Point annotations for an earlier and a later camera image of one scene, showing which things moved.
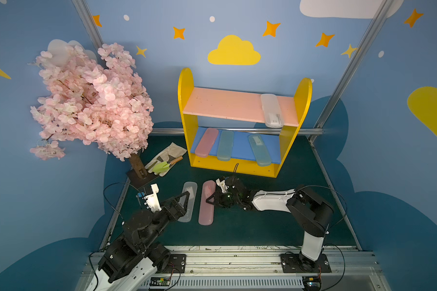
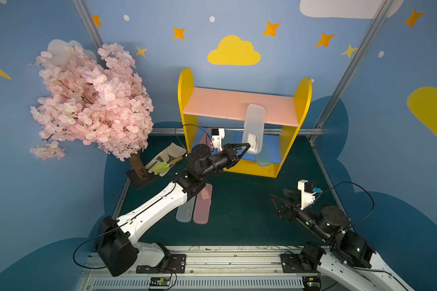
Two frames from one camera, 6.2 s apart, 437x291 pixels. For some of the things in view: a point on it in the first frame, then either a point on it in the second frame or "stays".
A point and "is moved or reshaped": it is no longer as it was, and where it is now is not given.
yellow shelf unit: x=256 y=151 stays
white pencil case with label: x=272 y=114 → x=254 y=128
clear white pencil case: x=190 y=187 stays
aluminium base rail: x=252 y=268 stays
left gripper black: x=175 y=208 → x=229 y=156
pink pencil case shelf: x=205 y=145 stays
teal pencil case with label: x=259 y=150 stays
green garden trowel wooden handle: x=161 y=167 stays
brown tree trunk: x=138 y=165 stays
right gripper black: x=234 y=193 → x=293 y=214
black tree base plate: x=138 y=182 stays
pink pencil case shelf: x=206 y=211 is moved or reshaped
